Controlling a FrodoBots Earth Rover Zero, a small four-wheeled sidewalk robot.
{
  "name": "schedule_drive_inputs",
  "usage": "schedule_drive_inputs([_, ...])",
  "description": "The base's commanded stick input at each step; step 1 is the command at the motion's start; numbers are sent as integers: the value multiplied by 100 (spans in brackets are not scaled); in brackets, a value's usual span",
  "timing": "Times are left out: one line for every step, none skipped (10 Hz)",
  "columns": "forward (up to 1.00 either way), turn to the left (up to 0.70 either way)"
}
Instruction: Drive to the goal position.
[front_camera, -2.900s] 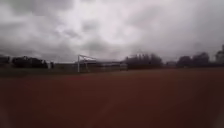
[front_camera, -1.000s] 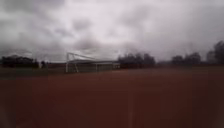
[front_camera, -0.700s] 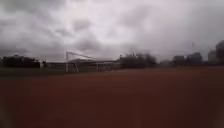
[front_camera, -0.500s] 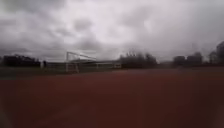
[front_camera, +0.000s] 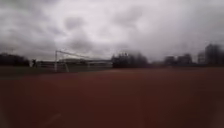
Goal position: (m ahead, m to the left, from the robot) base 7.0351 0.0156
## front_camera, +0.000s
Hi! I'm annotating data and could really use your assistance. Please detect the low building behind goal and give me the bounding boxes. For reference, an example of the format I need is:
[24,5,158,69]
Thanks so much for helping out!
[37,58,114,70]

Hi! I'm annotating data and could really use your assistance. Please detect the white football goal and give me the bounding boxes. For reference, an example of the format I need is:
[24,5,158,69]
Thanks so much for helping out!
[53,49,92,73]

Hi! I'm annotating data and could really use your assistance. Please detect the clump of bare trees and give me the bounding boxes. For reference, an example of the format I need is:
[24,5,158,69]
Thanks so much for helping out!
[111,51,150,69]

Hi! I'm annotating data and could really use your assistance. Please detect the red running track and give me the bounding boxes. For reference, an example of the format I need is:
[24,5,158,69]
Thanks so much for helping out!
[0,67,224,128]

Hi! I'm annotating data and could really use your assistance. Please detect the person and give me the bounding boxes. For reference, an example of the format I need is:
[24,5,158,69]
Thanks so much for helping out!
[31,58,37,69]

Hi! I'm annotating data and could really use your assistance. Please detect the green grass field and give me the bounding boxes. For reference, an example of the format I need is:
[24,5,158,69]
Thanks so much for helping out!
[0,65,114,80]

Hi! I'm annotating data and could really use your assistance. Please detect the group of dark trees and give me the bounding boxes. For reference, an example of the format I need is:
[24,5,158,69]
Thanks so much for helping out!
[163,43,224,67]

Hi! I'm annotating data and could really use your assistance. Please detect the dark tree line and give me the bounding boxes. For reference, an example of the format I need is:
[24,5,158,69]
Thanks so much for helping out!
[0,52,31,67]

